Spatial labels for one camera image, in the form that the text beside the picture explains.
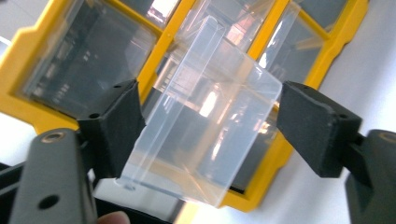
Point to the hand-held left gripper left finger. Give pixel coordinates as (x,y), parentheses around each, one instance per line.
(115,133)

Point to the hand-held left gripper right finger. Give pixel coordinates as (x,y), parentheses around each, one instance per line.
(317,130)

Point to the clear plastic drawer bin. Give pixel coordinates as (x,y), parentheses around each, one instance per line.
(202,140)

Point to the yellow black organizer cabinet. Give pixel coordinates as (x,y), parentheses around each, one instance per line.
(18,99)

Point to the grid of clear drawers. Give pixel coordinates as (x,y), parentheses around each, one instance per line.
(84,62)

